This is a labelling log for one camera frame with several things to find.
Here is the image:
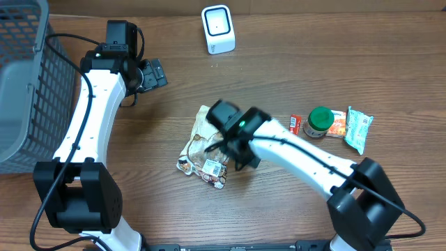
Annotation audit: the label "green lid jar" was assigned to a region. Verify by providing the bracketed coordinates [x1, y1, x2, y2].
[303, 107, 335, 138]

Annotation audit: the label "white barcode scanner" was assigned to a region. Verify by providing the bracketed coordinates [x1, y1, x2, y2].
[201, 4, 236, 54]

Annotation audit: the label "grey plastic basket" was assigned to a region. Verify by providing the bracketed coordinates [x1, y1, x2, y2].
[1, 0, 76, 174]

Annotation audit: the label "orange tissue pack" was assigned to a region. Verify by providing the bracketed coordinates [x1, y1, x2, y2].
[326, 110, 347, 138]

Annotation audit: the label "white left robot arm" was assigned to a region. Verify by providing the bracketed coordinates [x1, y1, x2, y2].
[33, 20, 167, 250]

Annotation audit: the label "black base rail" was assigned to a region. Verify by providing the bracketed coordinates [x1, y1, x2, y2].
[142, 236, 354, 251]

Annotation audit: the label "teal tissue pack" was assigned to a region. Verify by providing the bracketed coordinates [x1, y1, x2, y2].
[344, 106, 374, 155]

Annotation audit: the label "beige brown snack bag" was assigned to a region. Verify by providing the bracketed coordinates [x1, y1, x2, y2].
[176, 105, 229, 189]

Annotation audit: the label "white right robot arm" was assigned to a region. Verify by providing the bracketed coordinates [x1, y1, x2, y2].
[206, 100, 404, 250]

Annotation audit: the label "red snack stick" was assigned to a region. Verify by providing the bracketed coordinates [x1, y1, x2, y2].
[289, 114, 302, 135]

